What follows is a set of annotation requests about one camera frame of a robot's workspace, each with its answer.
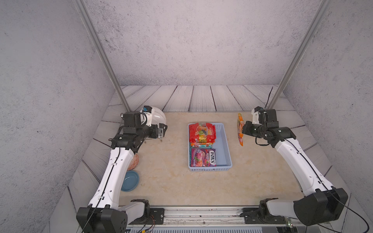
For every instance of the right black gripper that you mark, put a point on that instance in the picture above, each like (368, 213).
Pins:
(246, 126)

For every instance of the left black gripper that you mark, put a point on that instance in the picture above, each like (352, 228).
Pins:
(161, 132)

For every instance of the red candy bag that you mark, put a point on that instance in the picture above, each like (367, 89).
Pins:
(202, 133)

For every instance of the purple Fox's candy bag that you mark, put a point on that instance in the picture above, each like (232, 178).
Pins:
(203, 157)

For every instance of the light blue plastic basket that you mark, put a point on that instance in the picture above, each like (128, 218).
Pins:
(221, 156)

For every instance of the orange multicolour Fox's candy bag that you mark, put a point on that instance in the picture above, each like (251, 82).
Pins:
(201, 147)

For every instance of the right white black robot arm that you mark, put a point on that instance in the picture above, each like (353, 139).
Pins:
(322, 202)

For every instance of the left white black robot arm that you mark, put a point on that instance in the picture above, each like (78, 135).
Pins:
(103, 213)

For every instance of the white plate stack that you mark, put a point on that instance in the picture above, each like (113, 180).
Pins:
(158, 116)

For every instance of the blue small plate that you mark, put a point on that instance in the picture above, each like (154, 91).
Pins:
(130, 182)

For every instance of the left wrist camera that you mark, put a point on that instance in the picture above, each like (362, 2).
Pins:
(146, 115)

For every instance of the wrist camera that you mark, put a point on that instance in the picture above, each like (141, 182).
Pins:
(261, 115)
(146, 115)

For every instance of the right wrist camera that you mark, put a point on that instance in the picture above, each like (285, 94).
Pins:
(261, 115)

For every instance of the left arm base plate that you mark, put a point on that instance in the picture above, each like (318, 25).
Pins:
(155, 215)

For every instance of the right aluminium frame post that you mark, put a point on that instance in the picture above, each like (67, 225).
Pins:
(310, 33)

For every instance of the aluminium frame post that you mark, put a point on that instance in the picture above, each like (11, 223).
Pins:
(81, 8)
(310, 33)

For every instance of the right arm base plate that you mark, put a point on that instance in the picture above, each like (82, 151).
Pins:
(259, 216)

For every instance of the aluminium front rail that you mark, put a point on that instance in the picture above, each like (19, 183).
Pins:
(219, 219)

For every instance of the left aluminium frame post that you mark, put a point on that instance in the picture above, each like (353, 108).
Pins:
(81, 8)

